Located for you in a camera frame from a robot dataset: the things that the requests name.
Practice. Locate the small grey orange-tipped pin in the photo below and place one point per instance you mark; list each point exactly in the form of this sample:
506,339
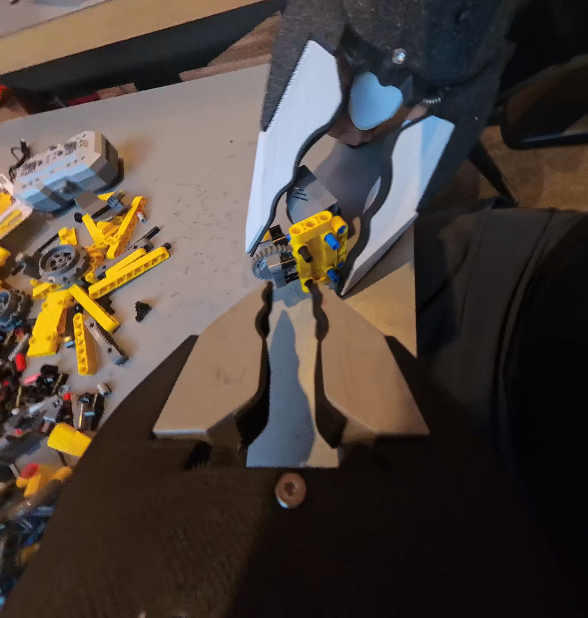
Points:
141,216

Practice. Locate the person's dark clothing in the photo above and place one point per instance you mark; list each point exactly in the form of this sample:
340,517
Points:
516,314

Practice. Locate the grey gear rack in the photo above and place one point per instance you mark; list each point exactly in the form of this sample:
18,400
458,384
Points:
110,345

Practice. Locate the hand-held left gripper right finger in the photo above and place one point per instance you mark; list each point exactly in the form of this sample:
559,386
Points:
366,381

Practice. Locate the pile of small dark pieces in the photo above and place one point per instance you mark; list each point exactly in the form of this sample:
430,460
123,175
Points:
33,386

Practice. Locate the small black connector piece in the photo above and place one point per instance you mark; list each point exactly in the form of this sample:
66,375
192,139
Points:
142,311

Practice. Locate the yellow curved panel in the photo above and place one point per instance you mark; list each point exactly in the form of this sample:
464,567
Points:
69,439

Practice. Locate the black office chair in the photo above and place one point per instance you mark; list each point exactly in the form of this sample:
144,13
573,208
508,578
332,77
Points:
554,111

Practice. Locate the yellow grey gear brick assembly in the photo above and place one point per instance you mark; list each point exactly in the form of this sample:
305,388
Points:
318,251

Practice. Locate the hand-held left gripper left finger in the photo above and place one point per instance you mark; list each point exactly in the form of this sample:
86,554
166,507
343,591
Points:
216,381

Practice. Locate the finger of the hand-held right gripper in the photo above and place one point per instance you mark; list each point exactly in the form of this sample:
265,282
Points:
284,120
409,169

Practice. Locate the grey toothed wheel hub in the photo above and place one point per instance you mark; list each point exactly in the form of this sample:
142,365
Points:
2,309
62,263

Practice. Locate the yellow rounded panel brick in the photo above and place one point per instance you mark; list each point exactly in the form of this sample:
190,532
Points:
50,328

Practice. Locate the grey curved panel brick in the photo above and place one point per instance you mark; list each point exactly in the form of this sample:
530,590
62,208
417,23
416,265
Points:
88,202

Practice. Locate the grey battery hub brick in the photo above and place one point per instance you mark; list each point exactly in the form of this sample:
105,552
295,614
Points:
67,169

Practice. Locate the person's right hand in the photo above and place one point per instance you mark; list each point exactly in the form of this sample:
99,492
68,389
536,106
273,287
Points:
359,137

